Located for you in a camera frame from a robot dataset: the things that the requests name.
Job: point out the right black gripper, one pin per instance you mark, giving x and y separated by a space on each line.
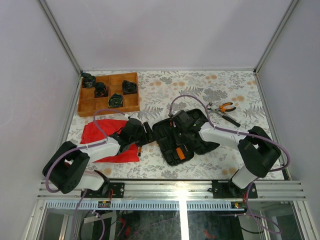
182 141

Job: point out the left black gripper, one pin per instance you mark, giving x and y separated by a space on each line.
149 136

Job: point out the black plastic tool case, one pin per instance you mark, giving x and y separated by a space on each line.
166 141

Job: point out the small precision screwdriver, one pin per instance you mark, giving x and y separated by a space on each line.
139 151

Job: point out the large orange handle screwdriver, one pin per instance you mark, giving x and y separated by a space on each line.
180 154

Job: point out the red cloth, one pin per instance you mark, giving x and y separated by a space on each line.
92 134

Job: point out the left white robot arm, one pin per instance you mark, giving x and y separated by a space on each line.
66 169

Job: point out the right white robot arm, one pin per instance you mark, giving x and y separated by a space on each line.
258 153

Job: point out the small hammer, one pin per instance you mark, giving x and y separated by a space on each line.
224 115

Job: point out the rolled black yellow tape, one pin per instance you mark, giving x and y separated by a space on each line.
116 101

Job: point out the wooden compartment tray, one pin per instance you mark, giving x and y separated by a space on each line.
88 105

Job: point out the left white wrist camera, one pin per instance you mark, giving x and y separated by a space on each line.
134 116

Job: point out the orange handle pliers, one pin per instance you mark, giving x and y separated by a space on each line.
227 107

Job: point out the aluminium front rail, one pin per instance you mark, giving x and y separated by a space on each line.
267 190

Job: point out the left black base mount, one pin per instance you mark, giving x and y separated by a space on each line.
108 190

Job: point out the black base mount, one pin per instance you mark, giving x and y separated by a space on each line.
108 190
226 189

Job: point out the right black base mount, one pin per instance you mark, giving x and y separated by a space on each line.
226 189

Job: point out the white slotted cable duct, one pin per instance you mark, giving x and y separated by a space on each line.
153 205

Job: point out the right aluminium corner post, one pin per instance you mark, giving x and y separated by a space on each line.
278 31

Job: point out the aluminium corner post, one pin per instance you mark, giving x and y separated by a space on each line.
278 31
59 34

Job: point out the left aluminium corner post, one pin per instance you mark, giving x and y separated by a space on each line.
59 34

